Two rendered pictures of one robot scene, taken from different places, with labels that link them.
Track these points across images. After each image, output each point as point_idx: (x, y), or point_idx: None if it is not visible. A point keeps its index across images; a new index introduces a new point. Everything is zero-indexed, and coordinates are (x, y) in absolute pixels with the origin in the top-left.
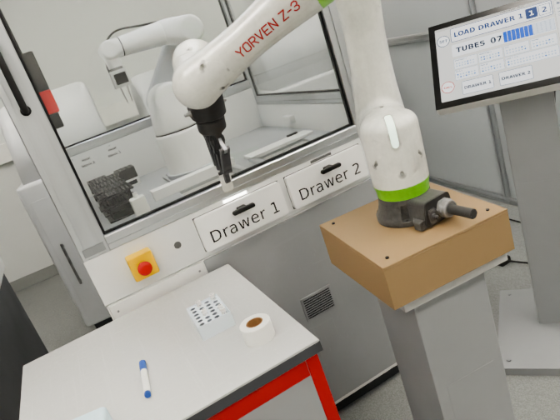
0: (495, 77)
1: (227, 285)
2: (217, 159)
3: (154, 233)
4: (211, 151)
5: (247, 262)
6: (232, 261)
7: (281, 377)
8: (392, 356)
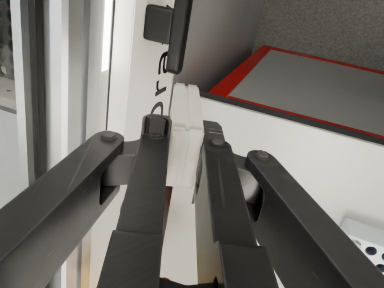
0: None
1: (284, 160)
2: (197, 254)
3: (94, 270)
4: (69, 248)
5: (190, 38)
6: (178, 75)
7: None
8: None
